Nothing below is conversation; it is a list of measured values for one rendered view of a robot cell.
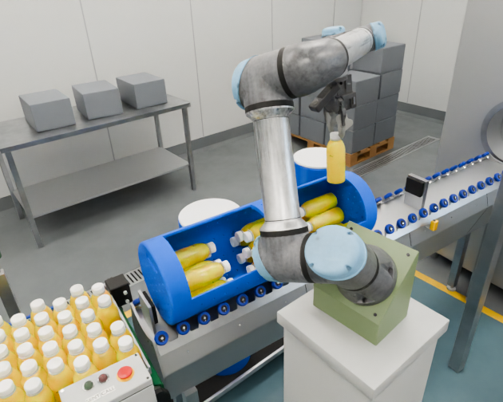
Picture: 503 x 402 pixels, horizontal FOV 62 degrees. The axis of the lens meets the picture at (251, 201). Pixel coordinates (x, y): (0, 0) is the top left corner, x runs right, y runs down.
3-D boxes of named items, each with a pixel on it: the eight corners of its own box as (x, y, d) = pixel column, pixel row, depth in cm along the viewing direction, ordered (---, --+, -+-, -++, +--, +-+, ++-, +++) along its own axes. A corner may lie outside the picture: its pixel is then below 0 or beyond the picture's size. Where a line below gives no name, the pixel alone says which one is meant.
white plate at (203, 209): (212, 192, 200) (213, 194, 200) (165, 215, 183) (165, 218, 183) (255, 211, 183) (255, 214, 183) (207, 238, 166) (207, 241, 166)
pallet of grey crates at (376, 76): (393, 147, 503) (407, 43, 445) (349, 167, 460) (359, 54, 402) (318, 124, 586) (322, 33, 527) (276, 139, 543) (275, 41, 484)
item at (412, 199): (423, 209, 200) (429, 180, 192) (418, 211, 198) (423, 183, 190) (406, 201, 207) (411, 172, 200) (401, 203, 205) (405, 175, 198)
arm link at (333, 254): (377, 292, 92) (354, 277, 82) (320, 289, 99) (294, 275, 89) (378, 239, 96) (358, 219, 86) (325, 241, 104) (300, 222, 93)
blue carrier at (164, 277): (368, 248, 174) (386, 193, 157) (176, 343, 134) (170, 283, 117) (323, 210, 193) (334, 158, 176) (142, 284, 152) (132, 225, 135)
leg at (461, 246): (457, 289, 285) (478, 210, 254) (452, 293, 282) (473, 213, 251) (449, 285, 289) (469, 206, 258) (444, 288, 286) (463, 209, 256)
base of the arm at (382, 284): (410, 270, 99) (398, 259, 92) (369, 319, 100) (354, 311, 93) (363, 234, 109) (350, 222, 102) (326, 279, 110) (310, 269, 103)
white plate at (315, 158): (347, 166, 219) (347, 168, 220) (339, 146, 243) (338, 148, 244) (295, 167, 220) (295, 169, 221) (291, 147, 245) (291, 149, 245)
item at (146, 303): (161, 333, 138) (156, 305, 132) (154, 336, 137) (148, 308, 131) (150, 315, 145) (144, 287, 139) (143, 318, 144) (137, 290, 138)
